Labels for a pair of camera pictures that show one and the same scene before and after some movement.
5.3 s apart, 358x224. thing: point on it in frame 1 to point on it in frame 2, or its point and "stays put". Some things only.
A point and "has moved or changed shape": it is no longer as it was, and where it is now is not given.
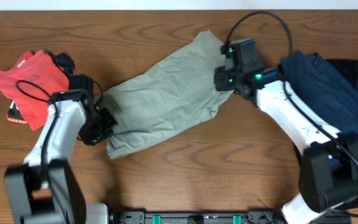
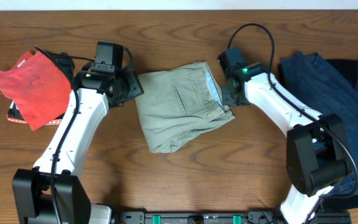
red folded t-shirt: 30,84 stays put
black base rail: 250,216 stays put
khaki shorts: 168,97 has moved or changed shape
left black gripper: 94,135 to 137,89
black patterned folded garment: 65,62 stays put
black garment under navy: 349,68 stays put
